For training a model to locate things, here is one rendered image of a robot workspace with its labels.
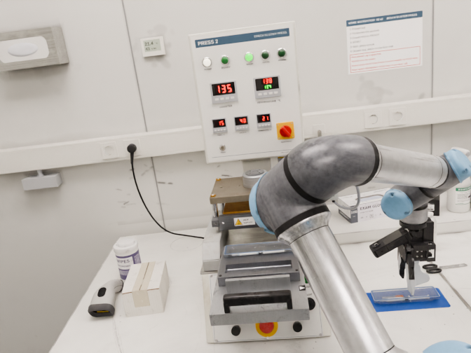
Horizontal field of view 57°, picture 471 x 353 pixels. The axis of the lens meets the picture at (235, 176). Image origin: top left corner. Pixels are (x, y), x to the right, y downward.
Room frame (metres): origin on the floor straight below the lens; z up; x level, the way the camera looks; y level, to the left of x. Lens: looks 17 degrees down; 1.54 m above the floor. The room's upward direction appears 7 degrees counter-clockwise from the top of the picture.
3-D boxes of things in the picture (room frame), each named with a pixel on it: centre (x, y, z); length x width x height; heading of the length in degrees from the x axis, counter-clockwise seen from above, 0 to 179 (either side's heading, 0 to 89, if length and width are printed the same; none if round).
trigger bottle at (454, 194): (1.57, -0.85, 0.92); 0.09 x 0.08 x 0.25; 10
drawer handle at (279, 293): (0.83, -0.01, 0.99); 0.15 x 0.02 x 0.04; 84
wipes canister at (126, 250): (1.45, 0.43, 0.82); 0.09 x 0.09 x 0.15
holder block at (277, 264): (1.02, -0.03, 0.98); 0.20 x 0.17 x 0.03; 84
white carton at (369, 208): (1.65, -0.53, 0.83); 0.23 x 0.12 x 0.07; 99
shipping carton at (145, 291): (1.29, 0.34, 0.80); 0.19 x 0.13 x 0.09; 177
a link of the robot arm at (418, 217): (1.10, -0.47, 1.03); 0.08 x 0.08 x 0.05
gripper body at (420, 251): (1.10, -0.48, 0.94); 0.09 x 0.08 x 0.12; 84
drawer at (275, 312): (0.97, -0.03, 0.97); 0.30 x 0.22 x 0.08; 174
